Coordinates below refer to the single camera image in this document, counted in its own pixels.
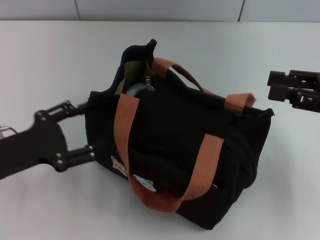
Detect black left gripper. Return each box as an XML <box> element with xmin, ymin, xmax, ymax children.
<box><xmin>0</xmin><ymin>99</ymin><xmax>98</xmax><ymax>181</ymax></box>

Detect silver zipper pull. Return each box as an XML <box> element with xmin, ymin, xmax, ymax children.
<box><xmin>144</xmin><ymin>75</ymin><xmax>157</xmax><ymax>94</ymax></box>

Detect black food bag brown handles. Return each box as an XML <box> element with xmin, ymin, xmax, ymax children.
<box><xmin>84</xmin><ymin>38</ymin><xmax>275</xmax><ymax>225</ymax></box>

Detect blue terry towel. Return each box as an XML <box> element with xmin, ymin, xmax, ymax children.
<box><xmin>124</xmin><ymin>83</ymin><xmax>149</xmax><ymax>98</ymax></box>

